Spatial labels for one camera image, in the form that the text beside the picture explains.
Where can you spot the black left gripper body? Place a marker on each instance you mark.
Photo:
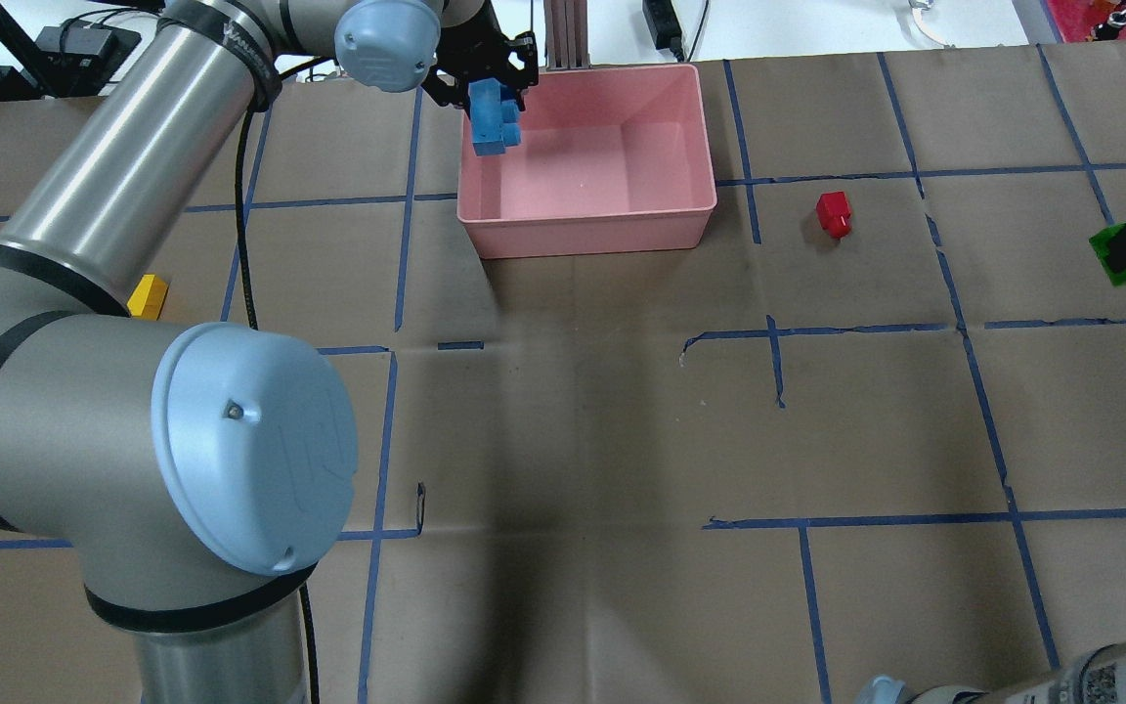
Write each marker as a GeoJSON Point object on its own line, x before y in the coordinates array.
{"type": "Point", "coordinates": [466, 51]}

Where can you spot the blue toy block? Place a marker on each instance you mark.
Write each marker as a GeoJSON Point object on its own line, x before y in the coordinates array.
{"type": "Point", "coordinates": [493, 116]}

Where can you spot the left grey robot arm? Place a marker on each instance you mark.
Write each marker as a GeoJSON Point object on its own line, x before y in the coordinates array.
{"type": "Point", "coordinates": [199, 473]}

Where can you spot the pink plastic box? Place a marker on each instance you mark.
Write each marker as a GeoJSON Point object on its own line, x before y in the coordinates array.
{"type": "Point", "coordinates": [612, 160]}

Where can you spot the black power adapter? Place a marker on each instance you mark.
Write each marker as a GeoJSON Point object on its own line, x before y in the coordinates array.
{"type": "Point", "coordinates": [664, 26]}

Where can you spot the red toy block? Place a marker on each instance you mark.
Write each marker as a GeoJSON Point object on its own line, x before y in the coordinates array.
{"type": "Point", "coordinates": [834, 214]}

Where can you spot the yellow toy block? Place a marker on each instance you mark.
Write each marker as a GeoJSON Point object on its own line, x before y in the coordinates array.
{"type": "Point", "coordinates": [148, 298]}

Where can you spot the aluminium frame post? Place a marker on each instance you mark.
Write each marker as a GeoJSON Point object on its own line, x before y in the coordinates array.
{"type": "Point", "coordinates": [566, 30]}

